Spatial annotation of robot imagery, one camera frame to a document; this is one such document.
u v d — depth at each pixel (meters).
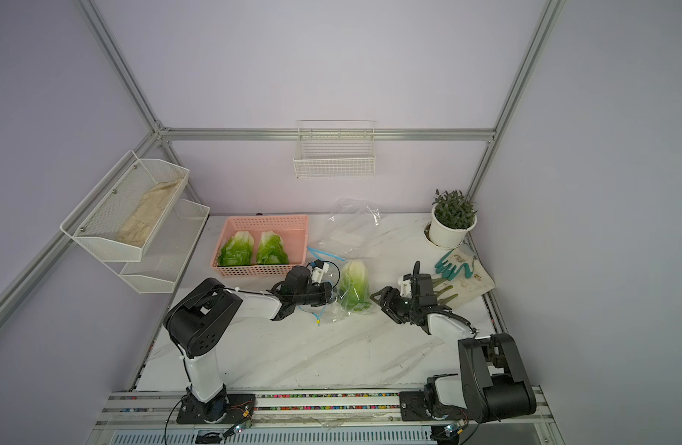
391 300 0.78
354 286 0.90
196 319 0.51
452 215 0.98
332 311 0.89
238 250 0.96
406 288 0.84
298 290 0.76
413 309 0.71
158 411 0.75
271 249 0.96
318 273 0.88
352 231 1.14
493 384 0.42
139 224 0.77
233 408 0.71
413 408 0.73
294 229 1.15
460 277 0.99
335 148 0.95
